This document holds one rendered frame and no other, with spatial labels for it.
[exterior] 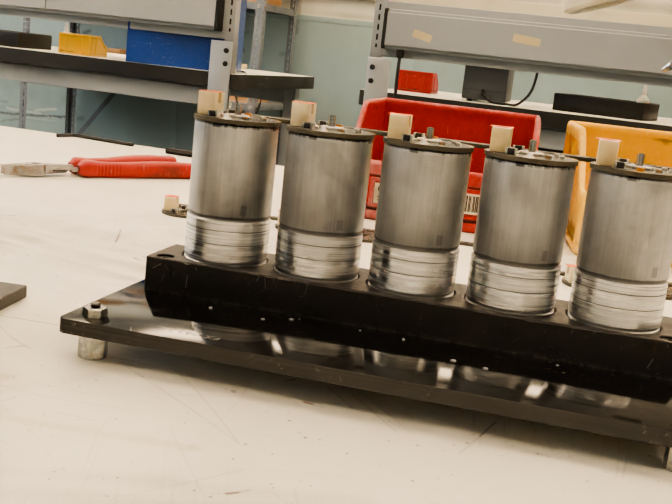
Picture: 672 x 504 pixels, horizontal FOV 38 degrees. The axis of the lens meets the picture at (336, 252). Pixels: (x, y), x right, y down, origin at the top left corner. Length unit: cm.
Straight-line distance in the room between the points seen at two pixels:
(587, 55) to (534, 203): 224
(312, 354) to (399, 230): 5
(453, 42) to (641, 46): 45
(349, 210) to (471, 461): 9
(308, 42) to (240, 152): 459
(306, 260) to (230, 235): 2
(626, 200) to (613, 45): 224
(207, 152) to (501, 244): 9
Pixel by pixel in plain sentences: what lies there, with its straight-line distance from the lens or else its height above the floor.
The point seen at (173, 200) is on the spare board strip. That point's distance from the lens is 48.
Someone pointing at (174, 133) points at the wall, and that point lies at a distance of 513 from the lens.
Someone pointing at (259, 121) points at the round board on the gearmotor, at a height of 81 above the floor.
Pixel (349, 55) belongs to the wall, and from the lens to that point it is 480.
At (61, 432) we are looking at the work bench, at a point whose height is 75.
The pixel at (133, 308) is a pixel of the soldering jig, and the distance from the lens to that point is 27.
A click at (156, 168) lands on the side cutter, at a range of 59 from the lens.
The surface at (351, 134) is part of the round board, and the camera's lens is 27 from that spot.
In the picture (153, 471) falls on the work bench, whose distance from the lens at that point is 20.
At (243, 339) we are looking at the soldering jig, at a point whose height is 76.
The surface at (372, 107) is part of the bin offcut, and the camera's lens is 58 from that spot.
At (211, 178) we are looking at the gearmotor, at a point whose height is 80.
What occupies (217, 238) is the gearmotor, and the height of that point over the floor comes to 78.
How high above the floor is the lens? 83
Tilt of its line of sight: 11 degrees down
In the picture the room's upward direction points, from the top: 6 degrees clockwise
